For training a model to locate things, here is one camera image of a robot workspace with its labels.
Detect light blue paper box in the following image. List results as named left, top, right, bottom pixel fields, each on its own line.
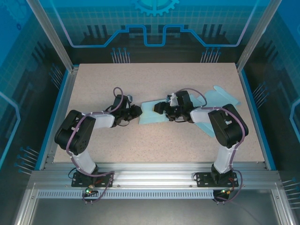
left=187, top=85, right=242, bottom=138
left=138, top=99, right=169, bottom=125

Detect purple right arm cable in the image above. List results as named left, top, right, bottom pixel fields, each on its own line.
left=175, top=88, right=249, bottom=204

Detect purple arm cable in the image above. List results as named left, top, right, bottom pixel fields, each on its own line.
left=175, top=88, right=249, bottom=204
left=65, top=86, right=125, bottom=204

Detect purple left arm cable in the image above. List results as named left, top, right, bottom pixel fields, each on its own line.
left=65, top=86, right=125, bottom=204

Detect narrow aluminium frame rail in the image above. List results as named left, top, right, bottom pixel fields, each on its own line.
left=38, top=67, right=79, bottom=171

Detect wide aluminium frame rail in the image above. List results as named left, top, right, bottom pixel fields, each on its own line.
left=28, top=161, right=282, bottom=191

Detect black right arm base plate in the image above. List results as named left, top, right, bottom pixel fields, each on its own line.
left=195, top=172, right=242, bottom=188

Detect cable connector with green light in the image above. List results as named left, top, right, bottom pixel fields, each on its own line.
left=219, top=187, right=236, bottom=195
left=84, top=185, right=98, bottom=195

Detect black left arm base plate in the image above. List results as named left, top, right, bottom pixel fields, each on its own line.
left=71, top=172, right=115, bottom=188

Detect slotted aluminium cable duct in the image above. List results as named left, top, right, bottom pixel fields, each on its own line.
left=37, top=190, right=216, bottom=200

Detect aluminium frame post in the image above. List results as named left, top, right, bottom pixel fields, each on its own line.
left=25, top=0, right=79, bottom=73
left=235, top=0, right=283, bottom=72

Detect aluminium enclosure frame rail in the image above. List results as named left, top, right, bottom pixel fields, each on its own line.
left=271, top=187, right=297, bottom=225
left=14, top=185, right=39, bottom=225

